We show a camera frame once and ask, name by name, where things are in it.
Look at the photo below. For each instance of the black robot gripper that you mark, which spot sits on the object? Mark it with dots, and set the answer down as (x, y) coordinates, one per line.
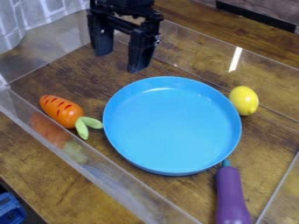
(128, 16)

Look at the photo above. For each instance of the orange toy carrot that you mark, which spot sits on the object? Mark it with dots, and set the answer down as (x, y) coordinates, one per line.
(69, 114)

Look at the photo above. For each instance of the white patterned curtain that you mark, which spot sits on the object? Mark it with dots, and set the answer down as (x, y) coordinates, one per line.
(22, 15)

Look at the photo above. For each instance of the blue round plate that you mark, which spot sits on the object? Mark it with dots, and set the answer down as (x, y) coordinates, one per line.
(173, 125)

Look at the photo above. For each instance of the dark board in background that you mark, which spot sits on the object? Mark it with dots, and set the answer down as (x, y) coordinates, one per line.
(280, 13)

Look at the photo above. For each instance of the yellow toy lemon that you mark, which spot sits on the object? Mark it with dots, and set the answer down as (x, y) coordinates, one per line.
(245, 100)

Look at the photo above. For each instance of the purple toy eggplant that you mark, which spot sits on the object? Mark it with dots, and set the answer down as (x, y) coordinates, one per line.
(232, 209)

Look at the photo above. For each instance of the blue box at corner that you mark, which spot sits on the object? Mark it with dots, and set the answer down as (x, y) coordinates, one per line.
(13, 213)

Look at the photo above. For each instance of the clear acrylic enclosure wall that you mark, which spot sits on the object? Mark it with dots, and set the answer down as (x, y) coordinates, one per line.
(78, 181)

